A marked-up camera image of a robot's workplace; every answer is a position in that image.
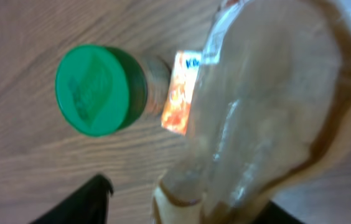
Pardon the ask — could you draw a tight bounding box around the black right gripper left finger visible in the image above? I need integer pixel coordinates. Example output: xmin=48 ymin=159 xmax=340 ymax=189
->
xmin=31 ymin=174 xmax=114 ymax=224

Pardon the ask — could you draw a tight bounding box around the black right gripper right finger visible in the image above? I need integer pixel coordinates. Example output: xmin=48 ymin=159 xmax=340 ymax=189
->
xmin=251 ymin=201 xmax=304 ymax=224

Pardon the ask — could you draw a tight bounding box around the green lid jar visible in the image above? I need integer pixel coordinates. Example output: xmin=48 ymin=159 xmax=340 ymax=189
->
xmin=55 ymin=45 xmax=171 ymax=137

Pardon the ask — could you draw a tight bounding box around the orange tissue pack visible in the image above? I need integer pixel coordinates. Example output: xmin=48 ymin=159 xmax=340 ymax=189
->
xmin=161 ymin=50 xmax=202 ymax=135

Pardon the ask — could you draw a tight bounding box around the beige clear pouch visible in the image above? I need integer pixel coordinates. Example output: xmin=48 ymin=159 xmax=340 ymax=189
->
xmin=151 ymin=0 xmax=351 ymax=223

